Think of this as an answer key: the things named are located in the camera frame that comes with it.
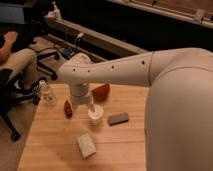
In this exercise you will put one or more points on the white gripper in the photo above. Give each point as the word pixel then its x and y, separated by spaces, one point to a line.
pixel 80 95

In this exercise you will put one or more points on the dark grey eraser block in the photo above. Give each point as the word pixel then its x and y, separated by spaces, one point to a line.
pixel 118 118

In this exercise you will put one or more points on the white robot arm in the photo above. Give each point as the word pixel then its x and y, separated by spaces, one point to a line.
pixel 179 107

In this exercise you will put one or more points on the seated person's hand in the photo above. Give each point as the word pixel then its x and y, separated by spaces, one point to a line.
pixel 10 37

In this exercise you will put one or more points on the white paper cup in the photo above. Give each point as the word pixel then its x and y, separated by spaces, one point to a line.
pixel 97 116

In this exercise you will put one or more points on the red bowl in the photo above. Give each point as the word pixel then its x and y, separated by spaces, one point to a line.
pixel 101 93

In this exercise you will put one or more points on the small red-brown bottle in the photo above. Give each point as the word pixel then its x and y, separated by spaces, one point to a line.
pixel 67 109

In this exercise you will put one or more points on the white sponge block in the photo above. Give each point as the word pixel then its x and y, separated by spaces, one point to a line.
pixel 86 145

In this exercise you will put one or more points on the clear plastic water bottle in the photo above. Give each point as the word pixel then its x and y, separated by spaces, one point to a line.
pixel 47 93

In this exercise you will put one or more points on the seated person's beige leg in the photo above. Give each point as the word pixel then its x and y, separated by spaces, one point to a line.
pixel 25 62

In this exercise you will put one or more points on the black office chair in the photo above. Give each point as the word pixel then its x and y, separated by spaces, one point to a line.
pixel 12 92

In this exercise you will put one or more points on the white spray bottle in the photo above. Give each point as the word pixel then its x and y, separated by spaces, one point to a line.
pixel 56 11

